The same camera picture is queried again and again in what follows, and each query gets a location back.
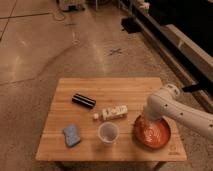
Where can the red ceramic bowl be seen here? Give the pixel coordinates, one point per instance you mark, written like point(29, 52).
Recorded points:
point(152, 139)

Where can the clear plastic cup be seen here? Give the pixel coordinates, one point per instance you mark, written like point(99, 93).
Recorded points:
point(108, 132)

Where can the black striped cylinder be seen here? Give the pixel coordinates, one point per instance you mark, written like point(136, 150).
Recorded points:
point(83, 100)

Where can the small white bottle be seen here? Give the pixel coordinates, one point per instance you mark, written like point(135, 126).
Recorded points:
point(112, 113)

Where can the black box on floor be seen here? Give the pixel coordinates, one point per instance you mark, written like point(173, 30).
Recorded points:
point(130, 25)

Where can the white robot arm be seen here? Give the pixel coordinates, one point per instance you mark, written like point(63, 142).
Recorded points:
point(163, 102)

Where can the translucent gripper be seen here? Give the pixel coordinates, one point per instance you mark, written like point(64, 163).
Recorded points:
point(147, 125)

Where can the blue sponge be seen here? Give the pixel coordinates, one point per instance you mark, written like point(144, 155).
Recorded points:
point(71, 135)

